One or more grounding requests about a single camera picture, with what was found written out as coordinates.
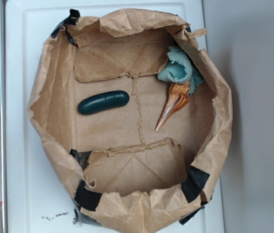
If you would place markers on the dark green plastic pickle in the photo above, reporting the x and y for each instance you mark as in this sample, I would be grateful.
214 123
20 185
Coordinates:
103 101

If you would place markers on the brown paper bag tray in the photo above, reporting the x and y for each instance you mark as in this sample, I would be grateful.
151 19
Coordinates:
119 171

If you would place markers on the orange spiral seashell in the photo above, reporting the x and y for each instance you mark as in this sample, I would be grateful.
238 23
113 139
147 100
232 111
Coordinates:
177 99

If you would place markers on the teal terry cloth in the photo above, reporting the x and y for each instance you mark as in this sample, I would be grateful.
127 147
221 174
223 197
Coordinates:
180 70

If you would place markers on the white plastic board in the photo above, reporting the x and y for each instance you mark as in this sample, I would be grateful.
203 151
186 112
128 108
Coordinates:
36 200

